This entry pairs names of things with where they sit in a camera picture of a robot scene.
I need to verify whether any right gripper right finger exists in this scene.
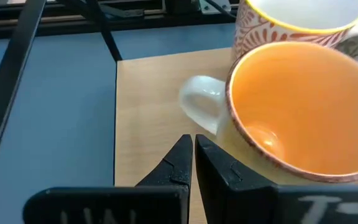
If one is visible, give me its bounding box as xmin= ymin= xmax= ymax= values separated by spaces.
xmin=194 ymin=133 xmax=358 ymax=224

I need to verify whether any black table frame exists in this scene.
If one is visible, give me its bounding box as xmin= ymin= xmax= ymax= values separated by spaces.
xmin=0 ymin=0 xmax=241 ymax=41

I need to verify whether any silver metal bracket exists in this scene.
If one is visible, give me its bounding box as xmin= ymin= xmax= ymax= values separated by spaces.
xmin=197 ymin=0 xmax=232 ymax=15

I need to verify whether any yellow mug orange inside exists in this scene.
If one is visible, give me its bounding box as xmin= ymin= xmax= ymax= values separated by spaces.
xmin=178 ymin=40 xmax=358 ymax=187

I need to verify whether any blue table mat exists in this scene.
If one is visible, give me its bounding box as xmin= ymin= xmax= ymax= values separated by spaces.
xmin=0 ymin=23 xmax=237 ymax=224

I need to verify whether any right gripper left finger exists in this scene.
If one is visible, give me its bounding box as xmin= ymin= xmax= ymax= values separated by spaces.
xmin=22 ymin=133 xmax=194 ymax=224

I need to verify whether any orange floral pattern mug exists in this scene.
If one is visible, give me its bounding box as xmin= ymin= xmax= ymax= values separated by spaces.
xmin=231 ymin=0 xmax=358 ymax=63

